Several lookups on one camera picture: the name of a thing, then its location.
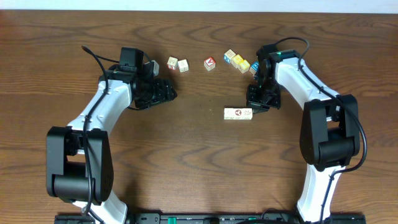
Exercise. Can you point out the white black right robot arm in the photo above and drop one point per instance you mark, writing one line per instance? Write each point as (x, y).
(329, 136)

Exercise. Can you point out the blue topped wooden block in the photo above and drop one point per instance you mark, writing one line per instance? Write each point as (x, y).
(254, 67)

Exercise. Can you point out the red letter A block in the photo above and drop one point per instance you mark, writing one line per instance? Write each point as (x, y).
(209, 63)

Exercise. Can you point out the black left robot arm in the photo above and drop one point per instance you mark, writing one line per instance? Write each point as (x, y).
(79, 166)

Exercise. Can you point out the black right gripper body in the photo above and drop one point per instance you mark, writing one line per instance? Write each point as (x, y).
(269, 93)

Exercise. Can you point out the plain drawing wooden block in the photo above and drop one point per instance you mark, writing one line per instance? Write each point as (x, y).
(247, 113)

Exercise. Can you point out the red number 3 block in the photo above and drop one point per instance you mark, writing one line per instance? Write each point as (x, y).
(172, 63)

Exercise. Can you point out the yellow topped wooden block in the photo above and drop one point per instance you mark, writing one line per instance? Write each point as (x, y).
(236, 60)

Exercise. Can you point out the green letter Z block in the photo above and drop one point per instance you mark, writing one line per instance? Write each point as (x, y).
(229, 113)

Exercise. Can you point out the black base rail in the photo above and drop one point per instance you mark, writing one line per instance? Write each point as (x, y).
(269, 216)

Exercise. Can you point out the blue letter T block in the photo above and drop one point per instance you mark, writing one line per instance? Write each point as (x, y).
(183, 65)

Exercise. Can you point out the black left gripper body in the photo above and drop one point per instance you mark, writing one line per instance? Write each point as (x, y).
(156, 88)

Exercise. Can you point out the blue letter X block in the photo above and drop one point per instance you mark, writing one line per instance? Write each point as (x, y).
(228, 56)

